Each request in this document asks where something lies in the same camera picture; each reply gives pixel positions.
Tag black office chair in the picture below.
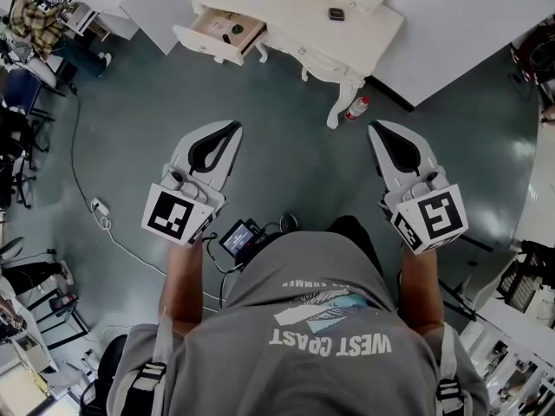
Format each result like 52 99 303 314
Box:
0 106 56 210

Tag left grey backpack strap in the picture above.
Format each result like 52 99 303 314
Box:
128 314 174 416

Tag red and white bottle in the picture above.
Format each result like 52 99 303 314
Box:
344 96 372 121

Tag black screen device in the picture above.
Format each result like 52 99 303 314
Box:
218 218 266 259

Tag grey printed t-shirt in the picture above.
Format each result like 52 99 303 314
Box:
106 230 491 416

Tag cream vanity dressing table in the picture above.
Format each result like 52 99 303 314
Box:
172 0 407 130

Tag person's right forearm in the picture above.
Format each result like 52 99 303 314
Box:
397 239 447 336

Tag black round stool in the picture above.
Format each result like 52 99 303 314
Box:
97 334 131 406

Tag white paper card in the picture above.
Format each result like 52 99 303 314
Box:
206 16 233 34

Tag black trousers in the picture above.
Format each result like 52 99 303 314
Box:
328 214 385 277

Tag white floor cable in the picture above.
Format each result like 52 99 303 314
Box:
99 215 219 315

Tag black floor cable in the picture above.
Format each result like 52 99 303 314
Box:
68 82 99 203

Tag right grey backpack strap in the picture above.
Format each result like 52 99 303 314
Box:
434 322 477 416

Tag wooden drawer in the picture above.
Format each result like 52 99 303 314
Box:
172 7 268 67

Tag person's left shoe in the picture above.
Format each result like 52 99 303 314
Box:
279 212 300 234

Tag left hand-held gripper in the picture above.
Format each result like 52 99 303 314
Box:
141 119 244 247

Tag person's left forearm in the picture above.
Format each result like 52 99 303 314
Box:
158 235 206 336

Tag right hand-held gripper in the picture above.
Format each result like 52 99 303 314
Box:
367 119 470 257

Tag grey backpack strap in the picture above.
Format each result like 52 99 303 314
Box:
434 322 477 416
128 314 174 416

